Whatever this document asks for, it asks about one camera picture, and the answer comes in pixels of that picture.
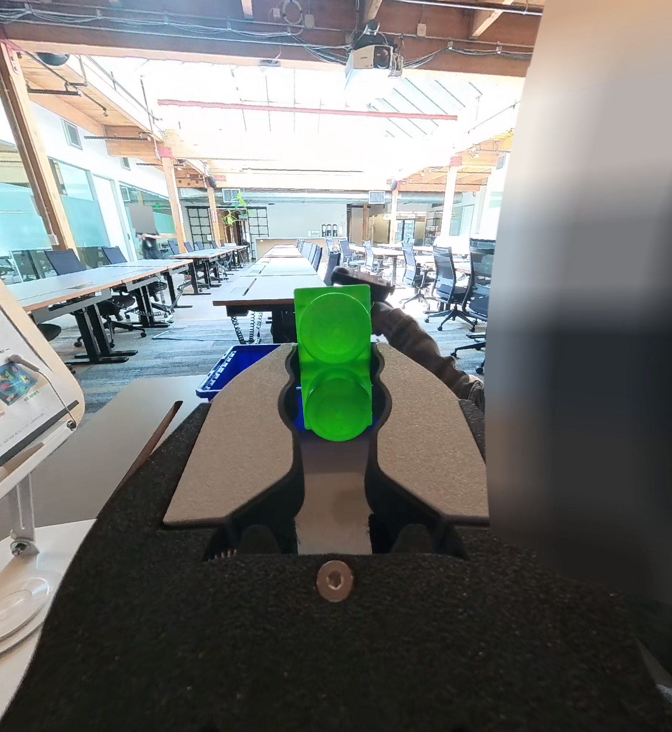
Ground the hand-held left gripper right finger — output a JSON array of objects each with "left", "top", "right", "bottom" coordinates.
[{"left": 364, "top": 342, "right": 490, "bottom": 554}]

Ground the green potted plant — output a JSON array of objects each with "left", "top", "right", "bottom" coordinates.
[{"left": 221, "top": 191, "right": 253, "bottom": 226}]

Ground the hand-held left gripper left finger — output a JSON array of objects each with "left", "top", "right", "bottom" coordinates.
[{"left": 163, "top": 342, "right": 305, "bottom": 554}]

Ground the person's right forearm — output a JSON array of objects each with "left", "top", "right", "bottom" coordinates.
[{"left": 370, "top": 302, "right": 486, "bottom": 414}]

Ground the long wooden office desk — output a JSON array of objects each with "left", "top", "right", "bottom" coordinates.
[{"left": 213, "top": 245, "right": 328, "bottom": 344}]

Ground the blue plastic bin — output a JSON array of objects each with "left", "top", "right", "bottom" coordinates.
[{"left": 196, "top": 343, "right": 379, "bottom": 432}]

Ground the white ceiling projector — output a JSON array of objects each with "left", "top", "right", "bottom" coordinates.
[{"left": 344, "top": 23, "right": 405, "bottom": 87}]

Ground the green mega block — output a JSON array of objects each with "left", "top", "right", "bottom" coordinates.
[{"left": 293, "top": 285, "right": 378, "bottom": 442}]

